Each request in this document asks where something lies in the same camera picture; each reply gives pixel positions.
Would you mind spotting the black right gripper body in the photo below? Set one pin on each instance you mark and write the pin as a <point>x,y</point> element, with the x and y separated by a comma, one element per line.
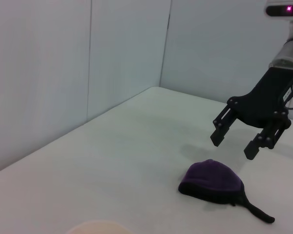
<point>266,102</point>

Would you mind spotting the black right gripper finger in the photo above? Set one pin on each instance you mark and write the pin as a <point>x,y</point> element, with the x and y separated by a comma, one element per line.
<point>219,134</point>
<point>252,150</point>

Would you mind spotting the purple-blue rag with black trim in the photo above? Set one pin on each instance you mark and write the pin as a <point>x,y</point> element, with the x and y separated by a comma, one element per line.
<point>210,180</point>

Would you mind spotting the white paper cup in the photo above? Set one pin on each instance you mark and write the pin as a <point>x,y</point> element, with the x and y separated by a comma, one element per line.
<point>100,228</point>

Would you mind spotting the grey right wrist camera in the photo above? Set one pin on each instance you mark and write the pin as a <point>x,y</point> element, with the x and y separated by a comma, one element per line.
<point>283,8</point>

